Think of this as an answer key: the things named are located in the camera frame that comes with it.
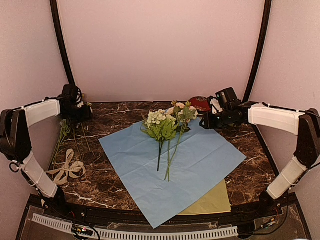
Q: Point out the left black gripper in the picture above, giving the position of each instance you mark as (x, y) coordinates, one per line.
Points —
(88, 114)

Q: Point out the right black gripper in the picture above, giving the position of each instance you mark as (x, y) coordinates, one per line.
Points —
(209, 123)

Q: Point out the cream rose stem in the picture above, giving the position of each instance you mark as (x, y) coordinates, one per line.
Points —
(184, 113)

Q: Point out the cream ribbon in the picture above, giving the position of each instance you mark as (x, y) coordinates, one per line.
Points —
(74, 171)

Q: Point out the light blue wrapping paper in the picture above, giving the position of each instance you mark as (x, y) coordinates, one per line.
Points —
(163, 182)

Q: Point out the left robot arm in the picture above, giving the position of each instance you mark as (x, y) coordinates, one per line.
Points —
(16, 145)

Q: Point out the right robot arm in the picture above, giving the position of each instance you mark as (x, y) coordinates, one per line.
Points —
(293, 133)

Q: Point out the remaining white rose stems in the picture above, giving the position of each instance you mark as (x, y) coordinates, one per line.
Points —
(68, 129)

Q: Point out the red decorated round plate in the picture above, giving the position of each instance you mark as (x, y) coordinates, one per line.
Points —
(200, 103)

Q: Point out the yellow-green wrapping paper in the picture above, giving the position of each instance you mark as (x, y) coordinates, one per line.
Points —
(216, 201)

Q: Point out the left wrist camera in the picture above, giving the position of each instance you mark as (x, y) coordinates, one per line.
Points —
(72, 94)

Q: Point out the left black frame post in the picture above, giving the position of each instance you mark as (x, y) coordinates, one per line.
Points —
(61, 41)

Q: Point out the black frame post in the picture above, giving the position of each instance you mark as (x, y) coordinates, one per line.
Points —
(61, 41)
(259, 50)

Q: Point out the right black frame post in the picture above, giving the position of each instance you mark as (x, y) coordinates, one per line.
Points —
(259, 50)

